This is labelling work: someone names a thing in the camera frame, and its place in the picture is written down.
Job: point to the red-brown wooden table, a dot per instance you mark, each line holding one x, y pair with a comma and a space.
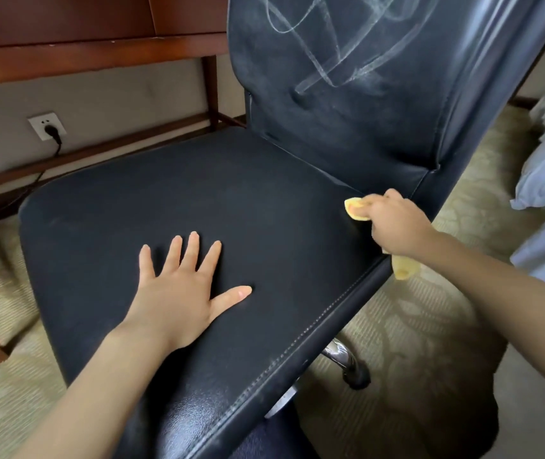
62, 57

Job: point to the person's right forearm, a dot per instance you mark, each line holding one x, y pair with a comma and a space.
507, 301

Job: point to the yellow cleaning cloth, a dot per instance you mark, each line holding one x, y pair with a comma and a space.
354, 207

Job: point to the black leather chair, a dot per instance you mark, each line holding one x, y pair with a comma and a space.
253, 210

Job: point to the person's left forearm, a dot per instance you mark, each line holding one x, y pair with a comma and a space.
95, 396

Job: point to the person's right hand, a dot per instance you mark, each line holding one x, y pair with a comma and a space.
399, 224

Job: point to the small white power socket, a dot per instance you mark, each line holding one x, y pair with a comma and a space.
38, 123

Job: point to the navy dress with white trim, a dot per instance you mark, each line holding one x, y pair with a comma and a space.
272, 439

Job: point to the person's left hand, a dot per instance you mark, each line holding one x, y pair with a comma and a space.
177, 305

